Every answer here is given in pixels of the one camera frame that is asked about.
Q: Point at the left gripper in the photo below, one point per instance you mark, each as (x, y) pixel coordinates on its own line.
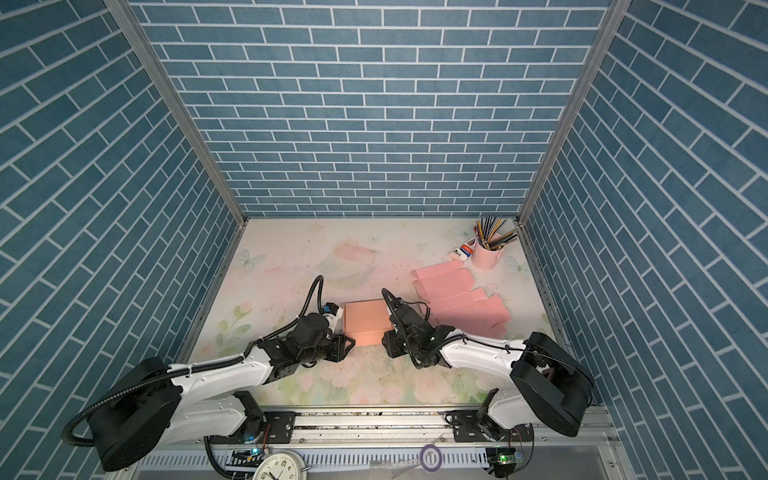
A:
(341, 340)

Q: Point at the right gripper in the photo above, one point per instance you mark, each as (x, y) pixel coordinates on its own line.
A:
(389, 344)

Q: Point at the orange paper box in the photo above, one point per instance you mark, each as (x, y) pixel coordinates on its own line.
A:
(366, 322)

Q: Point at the pink paper box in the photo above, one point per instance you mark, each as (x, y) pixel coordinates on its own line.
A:
(450, 293)

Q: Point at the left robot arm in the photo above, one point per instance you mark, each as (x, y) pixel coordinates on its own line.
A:
(157, 404)

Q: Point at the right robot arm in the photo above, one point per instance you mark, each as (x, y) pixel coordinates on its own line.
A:
(548, 384)

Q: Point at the pink pencil cup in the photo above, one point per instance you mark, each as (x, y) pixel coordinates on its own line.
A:
(483, 258)

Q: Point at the coloured pencils bundle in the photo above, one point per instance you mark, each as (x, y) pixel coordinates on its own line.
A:
(488, 233)

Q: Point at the purple tape roll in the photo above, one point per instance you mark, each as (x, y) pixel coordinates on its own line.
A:
(430, 458)

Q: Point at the white analog clock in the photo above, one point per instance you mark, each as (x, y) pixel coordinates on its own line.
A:
(282, 465)

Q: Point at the green lit circuit board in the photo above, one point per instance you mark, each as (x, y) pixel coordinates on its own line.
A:
(502, 462)

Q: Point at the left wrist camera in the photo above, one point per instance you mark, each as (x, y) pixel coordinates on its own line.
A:
(334, 314)

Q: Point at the aluminium rail frame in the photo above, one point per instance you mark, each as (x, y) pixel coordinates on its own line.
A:
(342, 439)

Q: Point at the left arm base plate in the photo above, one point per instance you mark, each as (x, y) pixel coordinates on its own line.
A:
(271, 427)

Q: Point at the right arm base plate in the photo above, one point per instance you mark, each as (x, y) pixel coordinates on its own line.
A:
(477, 425)

